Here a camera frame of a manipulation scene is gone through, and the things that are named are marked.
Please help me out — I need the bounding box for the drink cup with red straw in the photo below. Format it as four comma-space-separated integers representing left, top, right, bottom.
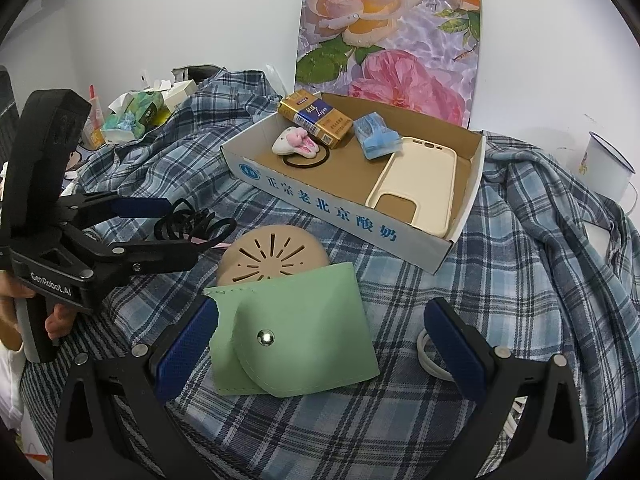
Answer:
82, 85, 108, 150

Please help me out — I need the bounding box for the cardboard box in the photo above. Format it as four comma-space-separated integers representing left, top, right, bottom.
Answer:
220, 91, 487, 276

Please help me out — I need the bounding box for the cartoon figure card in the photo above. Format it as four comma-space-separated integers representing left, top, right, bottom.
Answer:
62, 145, 93, 177

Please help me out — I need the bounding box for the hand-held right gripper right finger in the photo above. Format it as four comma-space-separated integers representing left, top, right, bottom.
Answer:
423, 297, 588, 480

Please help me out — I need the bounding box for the blue wipe packet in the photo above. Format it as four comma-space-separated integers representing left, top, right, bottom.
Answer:
354, 112, 403, 161

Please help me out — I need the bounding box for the person's left forearm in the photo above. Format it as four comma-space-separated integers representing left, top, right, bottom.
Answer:
0, 350, 32, 431

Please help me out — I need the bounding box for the teal crumpled tissue pack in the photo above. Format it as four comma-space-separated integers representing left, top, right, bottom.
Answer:
100, 112, 146, 143

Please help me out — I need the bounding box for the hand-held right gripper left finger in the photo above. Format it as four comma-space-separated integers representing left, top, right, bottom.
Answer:
52, 295, 219, 480

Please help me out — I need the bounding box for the black cable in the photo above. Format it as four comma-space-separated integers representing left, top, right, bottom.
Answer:
154, 199, 238, 251

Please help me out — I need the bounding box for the person's left hand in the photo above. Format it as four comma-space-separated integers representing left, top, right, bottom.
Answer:
0, 269, 80, 352

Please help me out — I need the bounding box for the green snap pouch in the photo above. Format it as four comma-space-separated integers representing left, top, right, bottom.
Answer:
202, 261, 381, 398

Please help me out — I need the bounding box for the beige phone case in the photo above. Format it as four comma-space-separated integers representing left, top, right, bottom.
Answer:
365, 136, 458, 238

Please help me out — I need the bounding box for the floral printed board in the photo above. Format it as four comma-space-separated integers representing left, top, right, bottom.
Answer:
292, 0, 483, 130

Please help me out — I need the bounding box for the small white box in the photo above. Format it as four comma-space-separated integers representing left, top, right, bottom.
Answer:
160, 79, 198, 111

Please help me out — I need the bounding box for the pink bunny hair tie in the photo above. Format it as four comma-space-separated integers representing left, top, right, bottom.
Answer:
271, 127, 331, 168

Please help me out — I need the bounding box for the round beige perforated disc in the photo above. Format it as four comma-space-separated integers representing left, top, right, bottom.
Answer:
216, 225, 332, 288

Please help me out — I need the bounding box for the gold cigarette pack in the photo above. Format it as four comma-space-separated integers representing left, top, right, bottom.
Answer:
277, 89, 351, 150

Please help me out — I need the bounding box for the green tissue pack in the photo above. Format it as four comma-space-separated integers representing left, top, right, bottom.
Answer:
120, 89, 168, 128

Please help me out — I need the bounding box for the blue plaid shirt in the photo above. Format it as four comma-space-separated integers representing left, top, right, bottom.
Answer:
65, 67, 640, 480

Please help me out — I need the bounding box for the white enamel mug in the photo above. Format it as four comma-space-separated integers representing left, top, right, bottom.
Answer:
580, 131, 637, 211

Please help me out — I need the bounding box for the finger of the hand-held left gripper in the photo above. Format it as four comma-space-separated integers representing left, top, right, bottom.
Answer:
97, 239, 202, 287
57, 191, 173, 231

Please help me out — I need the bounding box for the grey pouch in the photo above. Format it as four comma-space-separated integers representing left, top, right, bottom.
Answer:
171, 64, 223, 83

